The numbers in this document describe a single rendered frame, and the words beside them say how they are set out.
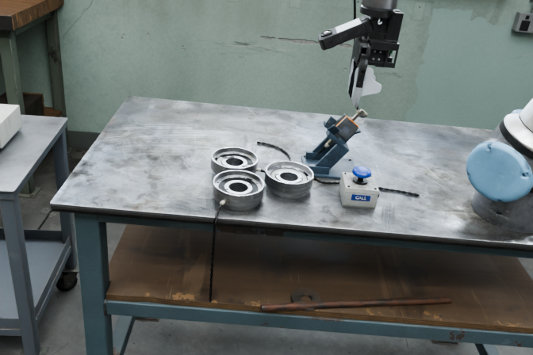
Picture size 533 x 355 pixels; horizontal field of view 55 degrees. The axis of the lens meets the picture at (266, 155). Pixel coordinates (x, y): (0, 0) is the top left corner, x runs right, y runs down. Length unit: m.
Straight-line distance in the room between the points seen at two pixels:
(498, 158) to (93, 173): 0.80
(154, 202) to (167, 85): 1.77
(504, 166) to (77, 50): 2.29
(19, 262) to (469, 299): 1.14
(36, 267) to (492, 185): 1.42
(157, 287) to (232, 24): 1.69
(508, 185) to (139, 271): 0.82
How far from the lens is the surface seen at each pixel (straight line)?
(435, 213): 1.14
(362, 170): 1.08
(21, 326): 1.65
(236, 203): 1.00
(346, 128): 1.17
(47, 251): 1.92
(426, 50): 2.77
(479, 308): 1.35
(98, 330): 1.28
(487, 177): 0.99
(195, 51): 2.69
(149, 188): 1.09
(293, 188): 1.06
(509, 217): 1.16
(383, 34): 1.11
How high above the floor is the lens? 1.36
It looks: 27 degrees down
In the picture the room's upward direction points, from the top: 6 degrees clockwise
